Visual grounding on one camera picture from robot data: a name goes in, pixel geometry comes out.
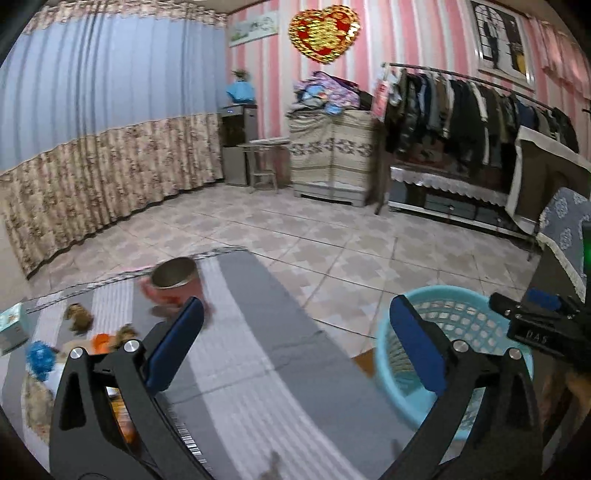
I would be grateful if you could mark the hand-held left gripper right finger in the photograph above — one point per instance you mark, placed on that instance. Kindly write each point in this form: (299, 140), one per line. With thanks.
(415, 346)

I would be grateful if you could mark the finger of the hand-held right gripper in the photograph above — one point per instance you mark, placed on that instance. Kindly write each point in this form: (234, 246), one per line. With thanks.
(508, 305)
(545, 299)

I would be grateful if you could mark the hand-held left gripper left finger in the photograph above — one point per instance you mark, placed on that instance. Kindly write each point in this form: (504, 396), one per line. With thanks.
(178, 341)

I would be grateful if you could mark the light blue plastic basket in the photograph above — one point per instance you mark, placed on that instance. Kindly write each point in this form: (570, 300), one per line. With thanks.
(466, 314)

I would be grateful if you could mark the brown scrap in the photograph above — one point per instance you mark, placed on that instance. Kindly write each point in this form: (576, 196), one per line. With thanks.
(124, 336)

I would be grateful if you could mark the orange peel piece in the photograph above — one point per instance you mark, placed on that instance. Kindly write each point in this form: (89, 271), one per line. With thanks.
(100, 342)

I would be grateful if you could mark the orange snack packet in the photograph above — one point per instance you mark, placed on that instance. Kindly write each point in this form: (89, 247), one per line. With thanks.
(122, 415)

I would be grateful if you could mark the blue spiky scrubber ball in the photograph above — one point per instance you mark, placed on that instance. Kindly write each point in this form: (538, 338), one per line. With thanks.
(40, 360)

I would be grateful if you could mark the brown fuzzy clump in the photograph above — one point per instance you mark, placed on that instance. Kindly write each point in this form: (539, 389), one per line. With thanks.
(39, 404)

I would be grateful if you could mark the pink metal-lined cup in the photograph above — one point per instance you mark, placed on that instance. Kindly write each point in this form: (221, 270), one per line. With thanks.
(175, 281)

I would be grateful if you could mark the blue patterned chair cover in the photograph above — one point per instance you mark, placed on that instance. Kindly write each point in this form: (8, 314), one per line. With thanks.
(565, 217)

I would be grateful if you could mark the grey white striped mat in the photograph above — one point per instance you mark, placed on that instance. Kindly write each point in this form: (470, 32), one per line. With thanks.
(258, 369)

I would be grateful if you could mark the brown plush toy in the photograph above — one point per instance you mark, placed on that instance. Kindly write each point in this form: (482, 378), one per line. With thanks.
(79, 317)

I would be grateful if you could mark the white framed board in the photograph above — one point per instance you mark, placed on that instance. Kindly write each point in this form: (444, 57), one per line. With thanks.
(519, 184)

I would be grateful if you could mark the low dark cabinet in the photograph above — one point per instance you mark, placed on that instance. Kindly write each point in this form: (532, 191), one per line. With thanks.
(443, 205)

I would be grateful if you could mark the white lace cloth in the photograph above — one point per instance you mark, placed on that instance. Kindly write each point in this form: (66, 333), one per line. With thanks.
(443, 182)

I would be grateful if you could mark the light blue carton box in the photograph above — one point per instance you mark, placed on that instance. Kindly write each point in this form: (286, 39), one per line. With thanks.
(11, 327)

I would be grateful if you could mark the row of hanging clothes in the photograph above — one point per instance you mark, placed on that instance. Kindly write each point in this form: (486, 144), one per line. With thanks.
(461, 115)

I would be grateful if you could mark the patterned fabric wardrobe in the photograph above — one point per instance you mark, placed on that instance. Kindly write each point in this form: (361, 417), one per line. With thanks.
(332, 157)

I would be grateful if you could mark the small side table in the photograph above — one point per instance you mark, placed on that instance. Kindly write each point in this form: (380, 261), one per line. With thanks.
(263, 146)

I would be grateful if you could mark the grey water dispenser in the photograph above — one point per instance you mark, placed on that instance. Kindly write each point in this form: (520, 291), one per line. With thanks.
(238, 134)

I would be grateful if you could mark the metal clothes rack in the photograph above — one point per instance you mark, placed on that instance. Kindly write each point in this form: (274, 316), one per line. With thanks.
(461, 76)

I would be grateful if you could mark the blue and floral curtain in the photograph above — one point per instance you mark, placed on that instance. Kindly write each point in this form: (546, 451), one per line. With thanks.
(115, 101)

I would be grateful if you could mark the blue bag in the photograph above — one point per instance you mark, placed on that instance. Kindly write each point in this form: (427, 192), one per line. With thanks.
(241, 91)

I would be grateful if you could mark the pile of colourful clothes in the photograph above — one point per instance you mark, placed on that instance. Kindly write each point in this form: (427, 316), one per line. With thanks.
(328, 94)

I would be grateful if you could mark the red gold heart decoration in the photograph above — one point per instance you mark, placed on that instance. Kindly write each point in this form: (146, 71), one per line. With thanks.
(323, 34)

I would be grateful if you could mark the framed wall photo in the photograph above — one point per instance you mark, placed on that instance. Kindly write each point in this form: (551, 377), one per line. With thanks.
(503, 41)

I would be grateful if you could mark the landscape wall picture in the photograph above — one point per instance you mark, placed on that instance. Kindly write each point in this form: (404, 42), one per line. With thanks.
(253, 27)

